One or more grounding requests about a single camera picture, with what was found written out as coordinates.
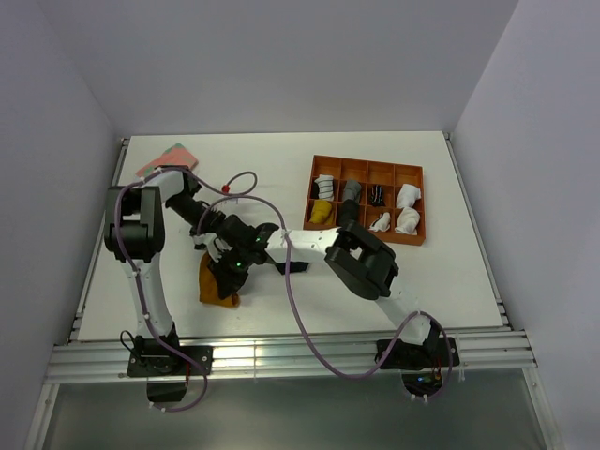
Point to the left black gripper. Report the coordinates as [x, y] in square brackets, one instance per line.
[193, 230]

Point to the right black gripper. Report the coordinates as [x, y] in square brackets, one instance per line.
[229, 282]

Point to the navy blue sock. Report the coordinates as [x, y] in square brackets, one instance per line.
[295, 267]

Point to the mustard yellow striped sock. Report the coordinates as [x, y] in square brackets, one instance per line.
[208, 288]

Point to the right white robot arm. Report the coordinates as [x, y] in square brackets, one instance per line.
[361, 261]

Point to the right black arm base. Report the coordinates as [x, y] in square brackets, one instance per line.
[425, 364]

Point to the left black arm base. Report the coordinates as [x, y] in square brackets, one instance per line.
[168, 373]

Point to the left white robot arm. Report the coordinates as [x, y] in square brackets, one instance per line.
[134, 232]

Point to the pink green patterned socks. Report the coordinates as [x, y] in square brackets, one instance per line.
[176, 155]

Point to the yellow rolled sock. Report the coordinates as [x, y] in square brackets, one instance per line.
[322, 213]

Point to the black white striped rolled sock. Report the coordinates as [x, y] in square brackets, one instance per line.
[322, 188]

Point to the dark grey rolled sock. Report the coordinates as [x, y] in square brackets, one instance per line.
[348, 211]

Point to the light grey rolled sock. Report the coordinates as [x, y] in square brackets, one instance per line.
[352, 191]

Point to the small white rolled sock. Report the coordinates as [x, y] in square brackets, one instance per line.
[381, 224]

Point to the black patterned rolled sock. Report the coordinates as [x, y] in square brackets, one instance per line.
[376, 196]

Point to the orange divided tray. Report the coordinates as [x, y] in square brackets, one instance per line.
[367, 173]

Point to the lower white rolled sock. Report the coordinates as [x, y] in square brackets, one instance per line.
[408, 221]

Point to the upper white rolled sock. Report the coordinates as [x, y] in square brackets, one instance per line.
[407, 196]

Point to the aluminium front rail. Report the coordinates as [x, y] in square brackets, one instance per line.
[284, 356]

